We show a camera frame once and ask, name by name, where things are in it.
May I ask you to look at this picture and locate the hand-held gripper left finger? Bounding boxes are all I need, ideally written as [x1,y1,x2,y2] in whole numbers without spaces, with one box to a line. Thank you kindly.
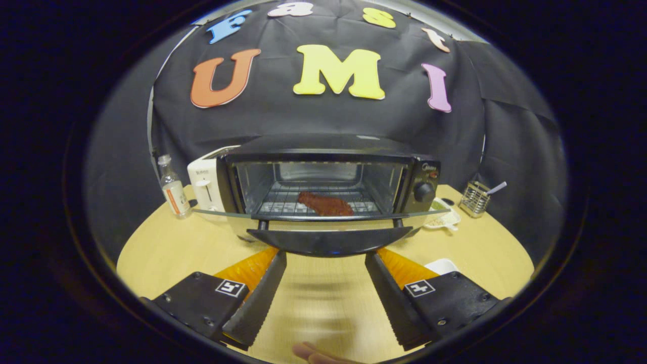
[141,248,288,351]

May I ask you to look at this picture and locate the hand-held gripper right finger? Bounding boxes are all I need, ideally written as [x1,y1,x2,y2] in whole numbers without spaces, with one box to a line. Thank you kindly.
[365,248,511,351]

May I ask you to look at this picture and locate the brown grilled meat slice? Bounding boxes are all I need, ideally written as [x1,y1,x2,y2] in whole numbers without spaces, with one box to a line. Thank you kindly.
[297,191,355,217]

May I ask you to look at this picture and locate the black toaster oven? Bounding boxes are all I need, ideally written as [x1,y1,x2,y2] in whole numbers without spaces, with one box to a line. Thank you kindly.
[192,133,453,258]

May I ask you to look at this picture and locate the white ribbed food tray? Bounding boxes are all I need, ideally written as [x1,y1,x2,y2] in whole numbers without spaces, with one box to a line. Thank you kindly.
[425,258,459,276]

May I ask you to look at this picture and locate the white bread toaster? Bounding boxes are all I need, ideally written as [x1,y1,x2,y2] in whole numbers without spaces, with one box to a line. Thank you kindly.
[187,146,241,213]

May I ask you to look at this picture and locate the white divided grain tray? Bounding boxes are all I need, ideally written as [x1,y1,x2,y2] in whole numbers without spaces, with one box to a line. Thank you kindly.
[424,197,461,232]

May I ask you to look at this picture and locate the clear bottle orange label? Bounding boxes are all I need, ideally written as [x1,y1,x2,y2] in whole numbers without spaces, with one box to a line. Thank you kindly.
[157,154,191,219]

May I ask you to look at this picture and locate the metal wire utensil holder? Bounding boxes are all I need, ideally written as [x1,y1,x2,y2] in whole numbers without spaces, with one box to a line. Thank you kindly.
[459,181,491,218]

